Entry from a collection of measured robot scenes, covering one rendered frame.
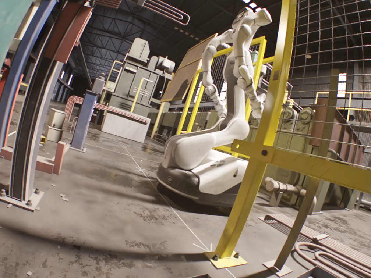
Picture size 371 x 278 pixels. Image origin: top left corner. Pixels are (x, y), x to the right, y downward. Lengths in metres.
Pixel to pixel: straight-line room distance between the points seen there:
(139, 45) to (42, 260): 5.37
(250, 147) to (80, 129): 1.48
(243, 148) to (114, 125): 3.82
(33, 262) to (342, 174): 0.76
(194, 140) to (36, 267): 1.00
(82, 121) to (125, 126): 2.64
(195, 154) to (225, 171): 0.21
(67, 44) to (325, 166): 0.83
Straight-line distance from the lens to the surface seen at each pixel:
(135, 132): 4.43
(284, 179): 2.59
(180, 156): 1.15
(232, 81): 1.42
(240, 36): 1.25
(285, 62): 0.77
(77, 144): 1.85
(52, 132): 1.92
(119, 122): 4.37
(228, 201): 1.21
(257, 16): 1.43
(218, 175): 1.11
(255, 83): 2.23
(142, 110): 5.19
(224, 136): 1.27
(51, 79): 0.69
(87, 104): 1.82
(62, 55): 0.69
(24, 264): 0.54
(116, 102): 5.09
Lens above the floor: 0.38
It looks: level
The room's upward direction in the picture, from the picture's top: 17 degrees clockwise
